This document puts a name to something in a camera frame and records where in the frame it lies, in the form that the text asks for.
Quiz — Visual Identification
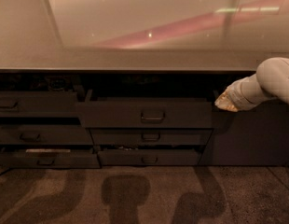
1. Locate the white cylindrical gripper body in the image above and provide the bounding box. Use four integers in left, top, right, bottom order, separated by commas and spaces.
227, 75, 274, 112

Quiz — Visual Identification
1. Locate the dark drawer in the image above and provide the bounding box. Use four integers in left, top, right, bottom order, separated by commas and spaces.
98, 149, 200, 166
0, 125, 92, 145
0, 91, 77, 118
0, 149, 101, 169
76, 90, 213, 129
90, 129, 213, 146

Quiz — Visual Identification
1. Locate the dark round object in drawer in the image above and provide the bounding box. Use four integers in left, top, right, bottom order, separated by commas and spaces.
48, 77, 67, 91

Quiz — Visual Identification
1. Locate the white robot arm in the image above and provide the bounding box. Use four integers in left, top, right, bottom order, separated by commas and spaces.
214, 58, 289, 112

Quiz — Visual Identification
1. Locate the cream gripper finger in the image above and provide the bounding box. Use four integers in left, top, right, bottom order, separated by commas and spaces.
214, 90, 238, 112

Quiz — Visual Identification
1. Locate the dark right cabinet door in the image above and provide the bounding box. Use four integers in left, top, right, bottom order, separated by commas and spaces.
199, 75, 289, 167

